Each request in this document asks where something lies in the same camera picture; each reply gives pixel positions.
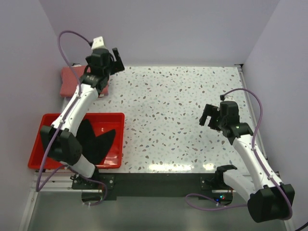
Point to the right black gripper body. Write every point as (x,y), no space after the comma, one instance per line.
(222,120)

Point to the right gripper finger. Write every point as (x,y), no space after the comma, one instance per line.
(214,124)
(210,111)

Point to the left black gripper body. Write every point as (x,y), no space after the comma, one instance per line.
(109,69)

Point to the pink t shirt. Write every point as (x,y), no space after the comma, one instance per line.
(69,82)

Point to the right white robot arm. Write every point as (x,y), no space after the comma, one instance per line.
(266,195)

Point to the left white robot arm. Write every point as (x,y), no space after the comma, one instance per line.
(60,139)

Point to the red plastic bin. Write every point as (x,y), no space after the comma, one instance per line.
(101,123)

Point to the black t shirt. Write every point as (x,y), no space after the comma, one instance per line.
(94,148)

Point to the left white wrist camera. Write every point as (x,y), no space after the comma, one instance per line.
(98,43)

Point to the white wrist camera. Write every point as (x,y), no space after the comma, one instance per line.
(225,98)
(98,43)

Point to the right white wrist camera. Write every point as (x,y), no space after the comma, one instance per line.
(225,98)

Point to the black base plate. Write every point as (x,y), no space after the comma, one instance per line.
(151,185)

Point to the aluminium frame rail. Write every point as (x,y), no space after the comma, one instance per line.
(162,106)

